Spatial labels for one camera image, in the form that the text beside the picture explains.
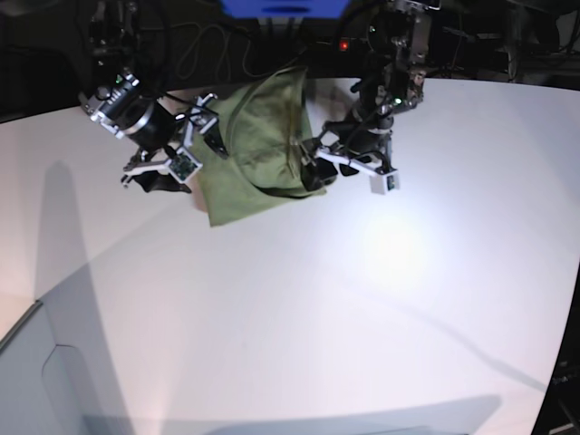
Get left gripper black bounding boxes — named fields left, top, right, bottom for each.
left=301, top=112, right=393, bottom=190

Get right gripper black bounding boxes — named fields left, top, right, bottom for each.
left=130, top=102, right=229, bottom=194

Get green T-shirt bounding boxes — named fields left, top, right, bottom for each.
left=191, top=67, right=326, bottom=227

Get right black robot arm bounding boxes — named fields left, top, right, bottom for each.
left=79, top=1, right=228, bottom=193

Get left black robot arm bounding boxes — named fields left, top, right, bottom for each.
left=301, top=1, right=441, bottom=193

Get blue box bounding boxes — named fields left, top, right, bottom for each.
left=220, top=0, right=350, bottom=19

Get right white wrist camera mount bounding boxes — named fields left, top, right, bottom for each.
left=121, top=93, right=219, bottom=187

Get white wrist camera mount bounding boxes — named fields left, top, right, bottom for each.
left=121, top=93, right=219, bottom=187
left=300, top=131, right=400, bottom=195

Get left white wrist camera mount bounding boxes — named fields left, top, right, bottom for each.
left=300, top=131, right=400, bottom=195

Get white power strip red switch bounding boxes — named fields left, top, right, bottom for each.
left=334, top=37, right=368, bottom=53

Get black looped floor cable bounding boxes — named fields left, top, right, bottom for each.
left=176, top=20, right=314, bottom=82

